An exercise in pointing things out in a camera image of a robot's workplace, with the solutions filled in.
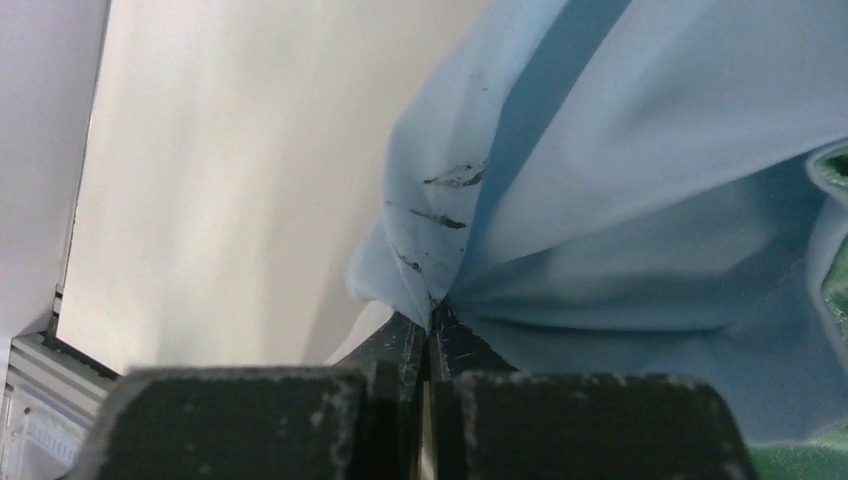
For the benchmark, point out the aluminium frame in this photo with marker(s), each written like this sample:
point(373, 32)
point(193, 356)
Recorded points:
point(51, 398)

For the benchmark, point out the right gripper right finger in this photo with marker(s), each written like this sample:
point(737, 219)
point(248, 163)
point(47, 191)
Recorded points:
point(492, 421)

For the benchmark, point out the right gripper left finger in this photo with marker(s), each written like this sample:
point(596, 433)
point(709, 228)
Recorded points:
point(356, 419)

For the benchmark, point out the light blue pillowcase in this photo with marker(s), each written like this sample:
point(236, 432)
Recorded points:
point(637, 187)

